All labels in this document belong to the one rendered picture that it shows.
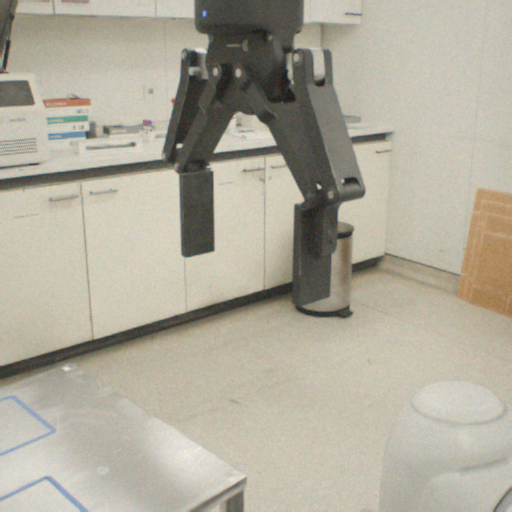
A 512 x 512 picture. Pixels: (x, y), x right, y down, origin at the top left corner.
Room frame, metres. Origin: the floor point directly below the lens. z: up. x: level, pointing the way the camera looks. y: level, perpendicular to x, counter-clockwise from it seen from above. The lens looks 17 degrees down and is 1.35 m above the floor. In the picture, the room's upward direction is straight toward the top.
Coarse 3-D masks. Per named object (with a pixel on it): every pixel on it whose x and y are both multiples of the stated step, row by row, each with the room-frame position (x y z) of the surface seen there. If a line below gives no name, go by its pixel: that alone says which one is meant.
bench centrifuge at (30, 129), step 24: (0, 0) 2.74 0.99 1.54; (0, 24) 2.84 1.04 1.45; (0, 48) 2.95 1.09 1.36; (0, 72) 2.87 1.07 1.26; (0, 96) 2.55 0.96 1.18; (24, 96) 2.61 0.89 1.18; (0, 120) 2.52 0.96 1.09; (24, 120) 2.57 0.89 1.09; (0, 144) 2.51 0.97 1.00; (24, 144) 2.57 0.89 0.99
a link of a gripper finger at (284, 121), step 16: (240, 64) 0.45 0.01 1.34; (240, 80) 0.45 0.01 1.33; (256, 80) 0.44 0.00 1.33; (256, 96) 0.44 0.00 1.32; (288, 96) 0.46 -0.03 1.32; (256, 112) 0.44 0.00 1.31; (272, 112) 0.43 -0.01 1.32; (288, 112) 0.44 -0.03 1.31; (272, 128) 0.43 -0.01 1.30; (288, 128) 0.43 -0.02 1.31; (304, 128) 0.43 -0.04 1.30; (288, 144) 0.42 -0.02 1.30; (304, 144) 0.42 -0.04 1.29; (288, 160) 0.42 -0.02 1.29; (304, 160) 0.41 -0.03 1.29; (304, 176) 0.41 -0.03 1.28; (304, 192) 0.41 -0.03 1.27; (320, 192) 0.40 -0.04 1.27; (304, 208) 0.40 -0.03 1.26
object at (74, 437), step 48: (48, 384) 0.96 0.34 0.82; (96, 384) 0.96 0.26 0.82; (0, 432) 0.82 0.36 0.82; (48, 432) 0.82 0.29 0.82; (96, 432) 0.82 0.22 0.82; (144, 432) 0.82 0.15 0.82; (0, 480) 0.71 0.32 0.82; (48, 480) 0.71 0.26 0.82; (96, 480) 0.71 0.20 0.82; (144, 480) 0.71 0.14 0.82; (192, 480) 0.71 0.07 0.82; (240, 480) 0.72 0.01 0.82
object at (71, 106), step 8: (80, 96) 3.26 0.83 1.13; (48, 104) 3.05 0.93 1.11; (56, 104) 3.08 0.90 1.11; (64, 104) 3.10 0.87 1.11; (72, 104) 3.12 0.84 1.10; (80, 104) 3.15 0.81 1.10; (88, 104) 3.17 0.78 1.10; (48, 112) 3.05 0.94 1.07; (56, 112) 3.07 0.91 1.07; (64, 112) 3.10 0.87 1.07; (72, 112) 3.12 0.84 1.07; (80, 112) 3.15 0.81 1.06; (88, 112) 3.17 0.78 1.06
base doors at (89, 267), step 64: (0, 192) 2.50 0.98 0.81; (64, 192) 2.66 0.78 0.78; (128, 192) 2.85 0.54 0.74; (256, 192) 3.32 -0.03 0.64; (384, 192) 3.96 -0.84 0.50; (0, 256) 2.48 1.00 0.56; (64, 256) 2.64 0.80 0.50; (128, 256) 2.83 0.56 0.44; (256, 256) 3.32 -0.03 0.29; (0, 320) 2.46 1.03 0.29; (64, 320) 2.63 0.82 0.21; (128, 320) 2.82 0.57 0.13
